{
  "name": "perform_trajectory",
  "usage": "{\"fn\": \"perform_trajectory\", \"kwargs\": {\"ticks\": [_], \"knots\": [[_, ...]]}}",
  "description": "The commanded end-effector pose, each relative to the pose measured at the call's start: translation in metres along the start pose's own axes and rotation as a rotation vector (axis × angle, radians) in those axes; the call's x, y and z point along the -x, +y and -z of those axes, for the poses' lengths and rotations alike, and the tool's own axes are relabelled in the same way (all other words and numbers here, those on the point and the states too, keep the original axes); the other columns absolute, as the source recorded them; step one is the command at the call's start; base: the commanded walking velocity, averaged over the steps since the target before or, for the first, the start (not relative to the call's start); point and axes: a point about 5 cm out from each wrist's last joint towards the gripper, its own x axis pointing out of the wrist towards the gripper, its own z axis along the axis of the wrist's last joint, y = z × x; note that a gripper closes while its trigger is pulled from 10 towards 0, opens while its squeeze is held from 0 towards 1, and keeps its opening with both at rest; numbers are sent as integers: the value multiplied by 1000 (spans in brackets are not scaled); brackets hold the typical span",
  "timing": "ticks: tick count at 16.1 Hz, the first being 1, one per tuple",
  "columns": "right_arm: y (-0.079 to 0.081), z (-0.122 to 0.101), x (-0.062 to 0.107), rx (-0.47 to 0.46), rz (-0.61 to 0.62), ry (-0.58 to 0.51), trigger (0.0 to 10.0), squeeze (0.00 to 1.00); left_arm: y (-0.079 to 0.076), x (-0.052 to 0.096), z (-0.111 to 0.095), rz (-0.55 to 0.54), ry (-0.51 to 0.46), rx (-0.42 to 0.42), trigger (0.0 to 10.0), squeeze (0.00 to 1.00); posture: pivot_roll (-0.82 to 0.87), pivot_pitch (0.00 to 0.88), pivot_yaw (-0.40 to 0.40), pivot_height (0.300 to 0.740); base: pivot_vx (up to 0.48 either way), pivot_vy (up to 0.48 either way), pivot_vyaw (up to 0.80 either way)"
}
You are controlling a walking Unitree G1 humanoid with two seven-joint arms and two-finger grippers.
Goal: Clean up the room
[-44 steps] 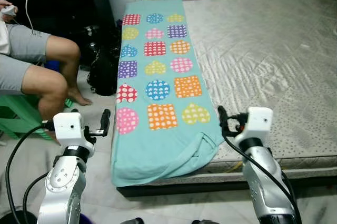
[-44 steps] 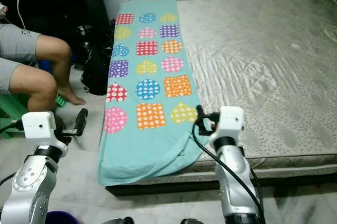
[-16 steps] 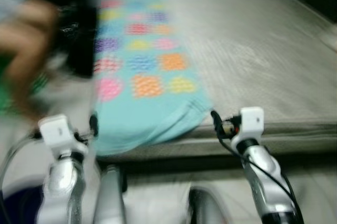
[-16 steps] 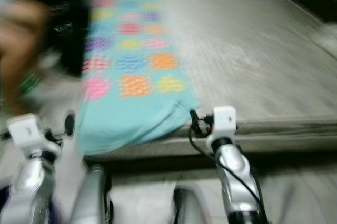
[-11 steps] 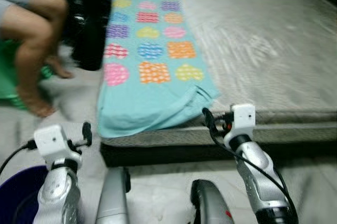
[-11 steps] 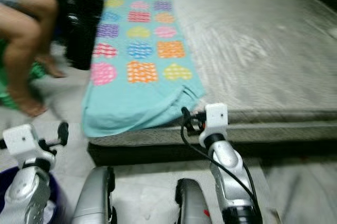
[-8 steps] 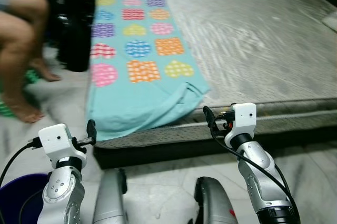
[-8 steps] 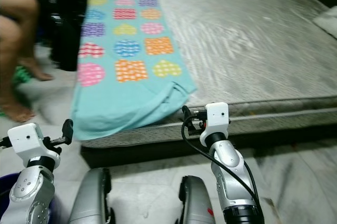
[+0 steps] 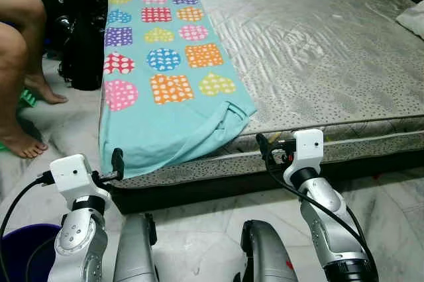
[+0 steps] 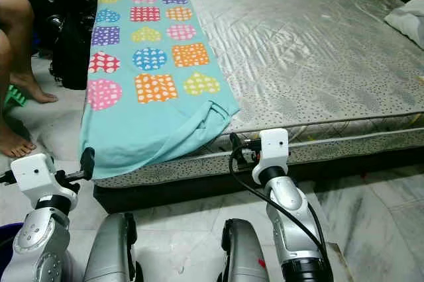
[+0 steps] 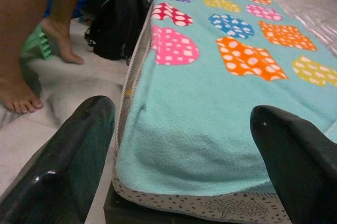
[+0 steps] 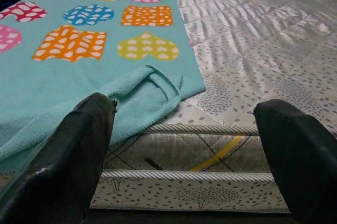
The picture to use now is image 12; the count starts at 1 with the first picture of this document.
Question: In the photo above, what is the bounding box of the teal heart-print blanket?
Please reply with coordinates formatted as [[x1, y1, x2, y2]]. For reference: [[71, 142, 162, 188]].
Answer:
[[0, 0, 207, 180]]

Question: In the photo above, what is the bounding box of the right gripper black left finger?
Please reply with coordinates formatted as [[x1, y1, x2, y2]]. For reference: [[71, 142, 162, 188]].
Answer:
[[0, 92, 118, 224]]

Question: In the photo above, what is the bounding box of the grey patterned mattress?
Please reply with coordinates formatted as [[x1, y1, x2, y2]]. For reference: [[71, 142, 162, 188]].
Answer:
[[89, 0, 337, 213]]

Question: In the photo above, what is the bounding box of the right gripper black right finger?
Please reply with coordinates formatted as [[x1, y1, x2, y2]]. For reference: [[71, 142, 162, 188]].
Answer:
[[252, 99, 337, 224]]

